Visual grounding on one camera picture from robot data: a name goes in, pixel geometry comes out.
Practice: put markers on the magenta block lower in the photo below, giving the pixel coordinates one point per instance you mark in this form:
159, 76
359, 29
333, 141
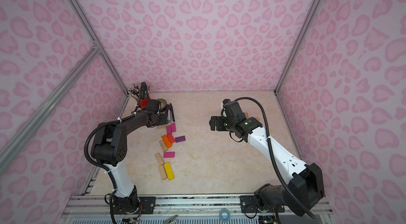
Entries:
169, 155

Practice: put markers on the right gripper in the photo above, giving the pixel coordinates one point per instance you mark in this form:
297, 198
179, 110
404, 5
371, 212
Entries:
219, 123

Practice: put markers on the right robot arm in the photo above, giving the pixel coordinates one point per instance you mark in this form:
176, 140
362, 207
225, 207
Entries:
301, 184

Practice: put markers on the purple block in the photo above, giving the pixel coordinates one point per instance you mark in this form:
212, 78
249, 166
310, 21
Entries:
180, 139

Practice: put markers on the bundle of coloured pencils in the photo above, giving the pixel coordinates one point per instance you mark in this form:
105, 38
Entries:
139, 89

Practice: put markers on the magenta block upper left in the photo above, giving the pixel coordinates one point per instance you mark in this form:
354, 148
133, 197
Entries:
169, 129

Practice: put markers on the magenta block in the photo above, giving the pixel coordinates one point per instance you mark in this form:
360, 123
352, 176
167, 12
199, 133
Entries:
173, 128
169, 129
169, 155

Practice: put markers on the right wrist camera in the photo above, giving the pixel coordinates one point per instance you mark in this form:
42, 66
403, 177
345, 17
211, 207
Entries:
225, 101

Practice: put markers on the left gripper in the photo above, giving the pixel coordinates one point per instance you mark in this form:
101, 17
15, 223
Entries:
169, 115

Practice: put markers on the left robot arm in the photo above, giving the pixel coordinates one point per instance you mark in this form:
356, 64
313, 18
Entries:
107, 147

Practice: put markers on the black tape roll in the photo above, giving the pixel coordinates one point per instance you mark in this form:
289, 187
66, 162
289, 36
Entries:
162, 102

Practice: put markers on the red block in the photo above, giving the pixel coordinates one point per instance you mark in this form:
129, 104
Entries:
171, 138

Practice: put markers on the red pencil cup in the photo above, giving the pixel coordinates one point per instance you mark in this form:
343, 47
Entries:
142, 103

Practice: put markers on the black stapler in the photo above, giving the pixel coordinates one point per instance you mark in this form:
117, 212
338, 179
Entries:
170, 113

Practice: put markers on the wooden block beside orange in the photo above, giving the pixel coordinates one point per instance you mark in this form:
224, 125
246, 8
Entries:
163, 146

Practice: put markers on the magenta block upper right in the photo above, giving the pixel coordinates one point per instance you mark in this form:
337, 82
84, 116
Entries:
173, 128

